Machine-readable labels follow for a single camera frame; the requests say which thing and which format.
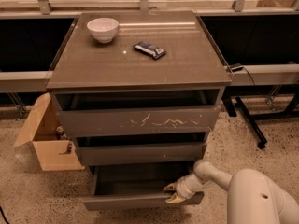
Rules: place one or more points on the black power adapter with cable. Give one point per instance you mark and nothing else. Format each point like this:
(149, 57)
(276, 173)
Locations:
(241, 75)

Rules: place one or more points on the grey drawer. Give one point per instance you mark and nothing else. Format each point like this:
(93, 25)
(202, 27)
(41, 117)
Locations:
(143, 148)
(101, 114)
(139, 185)

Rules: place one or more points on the open cardboard box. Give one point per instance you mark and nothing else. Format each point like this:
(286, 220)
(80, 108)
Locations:
(40, 130)

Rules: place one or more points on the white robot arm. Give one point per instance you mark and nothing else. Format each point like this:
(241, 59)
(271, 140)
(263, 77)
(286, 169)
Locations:
(252, 197)

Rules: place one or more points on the white ceramic bowl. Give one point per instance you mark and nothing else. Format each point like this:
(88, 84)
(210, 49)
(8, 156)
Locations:
(103, 29)

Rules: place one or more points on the bottles inside cardboard box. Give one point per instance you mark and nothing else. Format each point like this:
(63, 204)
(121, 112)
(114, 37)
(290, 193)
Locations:
(62, 136)

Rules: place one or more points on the grey drawer cabinet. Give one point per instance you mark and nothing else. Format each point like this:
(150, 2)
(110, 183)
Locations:
(190, 73)

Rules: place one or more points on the grey top drawer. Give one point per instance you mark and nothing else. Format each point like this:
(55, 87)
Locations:
(101, 114)

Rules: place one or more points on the blue snack packet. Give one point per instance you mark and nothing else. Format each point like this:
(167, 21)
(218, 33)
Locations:
(149, 49)

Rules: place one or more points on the grey bottom drawer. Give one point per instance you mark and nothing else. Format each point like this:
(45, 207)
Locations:
(139, 185)

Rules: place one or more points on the grey middle drawer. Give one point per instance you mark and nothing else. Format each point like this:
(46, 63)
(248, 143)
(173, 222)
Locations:
(143, 148)

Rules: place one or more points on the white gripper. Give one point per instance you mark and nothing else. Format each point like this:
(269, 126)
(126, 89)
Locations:
(182, 188)

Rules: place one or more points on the black metal stand leg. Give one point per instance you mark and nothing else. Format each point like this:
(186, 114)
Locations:
(262, 140)

